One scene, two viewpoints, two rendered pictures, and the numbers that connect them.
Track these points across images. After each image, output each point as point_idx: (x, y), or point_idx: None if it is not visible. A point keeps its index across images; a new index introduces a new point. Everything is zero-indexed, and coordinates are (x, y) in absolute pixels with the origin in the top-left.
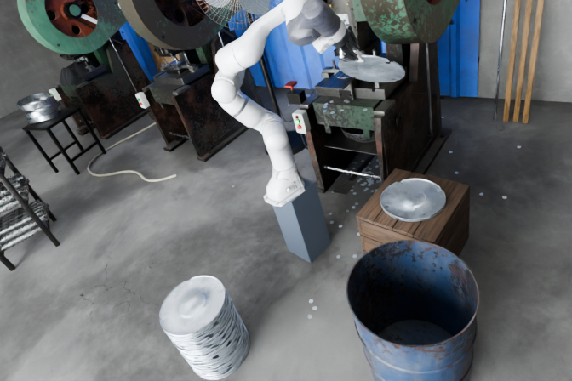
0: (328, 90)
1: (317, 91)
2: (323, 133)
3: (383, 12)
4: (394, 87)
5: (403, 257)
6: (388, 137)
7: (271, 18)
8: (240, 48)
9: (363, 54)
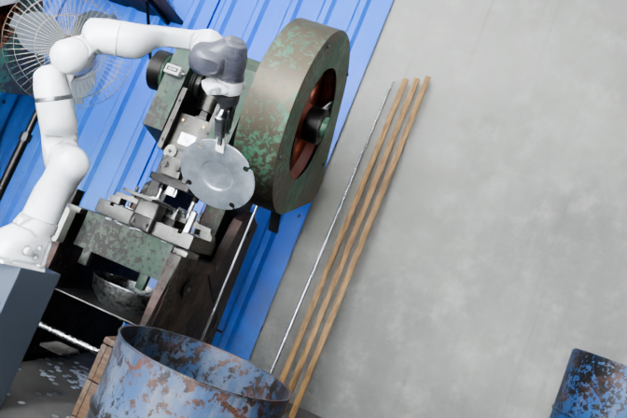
0: (117, 210)
1: (100, 205)
2: (64, 268)
3: (259, 128)
4: (200, 248)
5: (180, 370)
6: (170, 296)
7: (178, 34)
8: (132, 27)
9: (228, 144)
